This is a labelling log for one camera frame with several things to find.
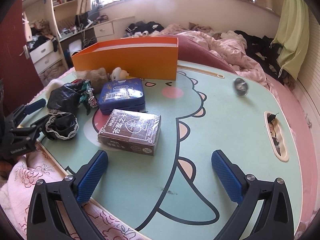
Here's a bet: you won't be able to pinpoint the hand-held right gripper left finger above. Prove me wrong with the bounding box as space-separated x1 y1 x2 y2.
26 150 109 240

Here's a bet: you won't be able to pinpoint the small clear round ball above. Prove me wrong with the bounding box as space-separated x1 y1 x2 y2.
232 77 249 97

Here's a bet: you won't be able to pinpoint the pink quilt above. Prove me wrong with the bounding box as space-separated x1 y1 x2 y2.
160 22 278 85

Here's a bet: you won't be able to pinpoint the pink floral blanket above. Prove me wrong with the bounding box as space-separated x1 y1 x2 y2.
0 140 140 240

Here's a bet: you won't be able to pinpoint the brown plush toy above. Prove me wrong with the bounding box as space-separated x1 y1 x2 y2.
74 67 108 85

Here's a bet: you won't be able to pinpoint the dark red pillow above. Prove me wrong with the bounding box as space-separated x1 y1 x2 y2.
177 34 237 74

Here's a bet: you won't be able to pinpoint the dark red door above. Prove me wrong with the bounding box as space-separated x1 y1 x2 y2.
0 0 44 110

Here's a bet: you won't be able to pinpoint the green cartoon dinosaur desktop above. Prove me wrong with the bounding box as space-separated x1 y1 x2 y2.
19 60 304 233

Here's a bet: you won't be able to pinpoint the blue tin box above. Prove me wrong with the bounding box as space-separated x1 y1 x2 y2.
98 78 145 115

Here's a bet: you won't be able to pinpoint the white drawer cabinet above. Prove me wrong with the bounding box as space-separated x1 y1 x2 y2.
29 39 68 74

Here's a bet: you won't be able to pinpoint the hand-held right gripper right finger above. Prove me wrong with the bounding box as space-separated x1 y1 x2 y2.
211 149 294 240

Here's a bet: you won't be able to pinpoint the brown shrink-wrapped book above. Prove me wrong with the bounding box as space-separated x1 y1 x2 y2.
97 109 162 156

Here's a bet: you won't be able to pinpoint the pink bed sheet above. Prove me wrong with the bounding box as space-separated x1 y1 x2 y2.
265 76 318 230

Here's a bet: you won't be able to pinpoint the black clothes on bed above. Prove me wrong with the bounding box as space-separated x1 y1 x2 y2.
234 30 288 85

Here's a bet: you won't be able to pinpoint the orange cardboard box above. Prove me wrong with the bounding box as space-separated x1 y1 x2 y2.
71 37 179 81

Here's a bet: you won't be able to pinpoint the green silver toy robot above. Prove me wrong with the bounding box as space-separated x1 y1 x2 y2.
77 79 99 115

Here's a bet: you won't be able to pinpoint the black and white clothes pile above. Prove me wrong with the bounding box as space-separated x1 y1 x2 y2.
125 21 165 37

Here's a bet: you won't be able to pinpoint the black lace cloth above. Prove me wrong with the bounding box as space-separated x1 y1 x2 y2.
41 82 87 141

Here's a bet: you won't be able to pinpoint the light green curtain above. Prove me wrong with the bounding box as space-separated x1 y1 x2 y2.
272 0 310 80

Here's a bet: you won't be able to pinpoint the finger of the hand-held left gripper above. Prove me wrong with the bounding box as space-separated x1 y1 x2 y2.
10 115 50 140
6 98 47 123

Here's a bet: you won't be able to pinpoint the white desk with drawers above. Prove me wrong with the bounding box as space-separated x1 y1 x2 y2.
94 16 137 43

